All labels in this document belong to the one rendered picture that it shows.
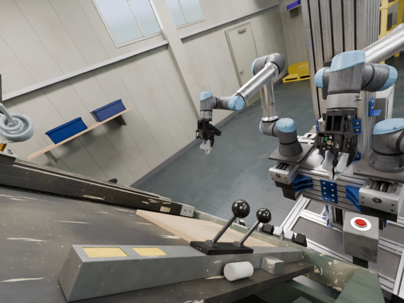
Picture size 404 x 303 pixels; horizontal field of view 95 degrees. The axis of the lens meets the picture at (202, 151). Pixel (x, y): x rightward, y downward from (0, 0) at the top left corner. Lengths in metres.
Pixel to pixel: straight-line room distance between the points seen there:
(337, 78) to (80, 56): 3.82
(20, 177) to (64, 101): 3.01
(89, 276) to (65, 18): 4.08
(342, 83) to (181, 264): 0.59
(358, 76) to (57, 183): 1.09
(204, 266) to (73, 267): 0.22
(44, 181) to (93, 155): 3.02
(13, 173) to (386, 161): 1.56
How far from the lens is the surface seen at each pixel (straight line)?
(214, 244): 0.44
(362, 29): 1.22
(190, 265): 0.38
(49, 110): 3.89
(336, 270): 1.06
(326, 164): 0.69
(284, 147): 1.37
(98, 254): 0.29
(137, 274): 0.31
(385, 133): 1.15
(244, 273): 0.47
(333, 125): 0.64
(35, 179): 0.96
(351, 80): 0.66
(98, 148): 3.96
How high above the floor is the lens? 1.82
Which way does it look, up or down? 25 degrees down
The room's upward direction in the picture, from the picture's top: 24 degrees counter-clockwise
